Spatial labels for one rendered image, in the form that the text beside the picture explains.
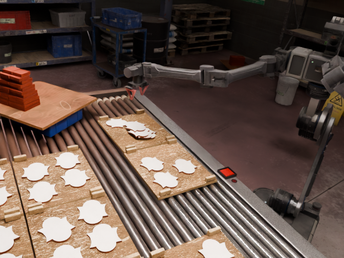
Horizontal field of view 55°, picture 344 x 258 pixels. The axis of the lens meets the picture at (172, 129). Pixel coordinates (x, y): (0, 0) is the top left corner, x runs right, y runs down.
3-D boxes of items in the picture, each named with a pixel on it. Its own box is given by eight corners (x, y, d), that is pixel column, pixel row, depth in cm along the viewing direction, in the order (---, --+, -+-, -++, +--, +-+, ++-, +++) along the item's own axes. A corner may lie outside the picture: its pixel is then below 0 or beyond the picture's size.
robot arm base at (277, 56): (283, 72, 194) (288, 52, 188) (279, 76, 188) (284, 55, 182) (269, 69, 198) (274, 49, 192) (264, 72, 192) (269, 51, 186)
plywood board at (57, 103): (39, 82, 239) (38, 80, 238) (97, 100, 223) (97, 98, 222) (-23, 107, 198) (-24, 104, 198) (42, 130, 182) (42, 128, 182)
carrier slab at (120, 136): (144, 113, 235) (144, 111, 234) (175, 141, 206) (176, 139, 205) (97, 122, 217) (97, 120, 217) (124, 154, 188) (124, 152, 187)
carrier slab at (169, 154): (176, 143, 204) (176, 141, 203) (216, 182, 174) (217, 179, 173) (123, 155, 187) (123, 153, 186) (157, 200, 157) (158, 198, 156)
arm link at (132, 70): (153, 77, 190) (152, 62, 186) (141, 82, 181) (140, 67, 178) (136, 75, 196) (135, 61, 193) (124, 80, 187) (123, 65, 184)
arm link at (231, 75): (221, 92, 161) (221, 71, 157) (201, 86, 171) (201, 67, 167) (277, 74, 186) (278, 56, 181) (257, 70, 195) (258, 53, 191)
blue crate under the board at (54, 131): (47, 106, 230) (45, 92, 225) (84, 118, 220) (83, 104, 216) (11, 124, 205) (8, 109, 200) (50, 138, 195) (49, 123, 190)
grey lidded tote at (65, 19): (76, 21, 585) (75, 7, 574) (86, 26, 563) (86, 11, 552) (49, 23, 554) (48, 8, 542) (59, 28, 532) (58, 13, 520)
